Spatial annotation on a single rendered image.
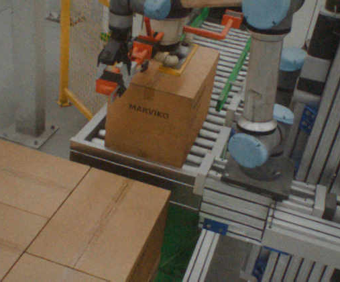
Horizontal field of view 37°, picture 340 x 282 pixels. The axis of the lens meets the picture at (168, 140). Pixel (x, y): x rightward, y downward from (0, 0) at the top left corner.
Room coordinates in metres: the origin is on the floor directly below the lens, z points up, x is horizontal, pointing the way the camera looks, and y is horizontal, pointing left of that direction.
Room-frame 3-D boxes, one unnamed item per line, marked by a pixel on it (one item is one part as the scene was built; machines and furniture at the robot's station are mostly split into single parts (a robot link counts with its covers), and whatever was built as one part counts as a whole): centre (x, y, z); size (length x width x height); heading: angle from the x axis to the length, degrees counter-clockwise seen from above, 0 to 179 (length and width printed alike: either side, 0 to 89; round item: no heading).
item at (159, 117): (2.32, 0.06, 0.75); 0.60 x 0.40 x 0.40; 168
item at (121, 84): (1.57, 0.16, 1.20); 0.31 x 0.03 x 0.05; 169
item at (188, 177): (1.96, 0.13, 0.58); 0.70 x 0.03 x 0.06; 77
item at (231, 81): (3.39, -0.46, 0.60); 1.60 x 0.10 x 0.09; 167
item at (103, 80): (1.52, 0.22, 1.20); 0.08 x 0.07 x 0.05; 169
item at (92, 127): (3.17, 0.19, 0.50); 2.31 x 0.05 x 0.19; 167
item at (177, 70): (2.10, 0.01, 1.10); 0.34 x 0.10 x 0.05; 169
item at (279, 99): (1.89, -0.43, 1.09); 0.15 x 0.15 x 0.10
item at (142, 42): (1.87, 0.15, 1.20); 0.10 x 0.08 x 0.06; 79
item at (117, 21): (1.54, 0.21, 1.43); 0.08 x 0.08 x 0.05
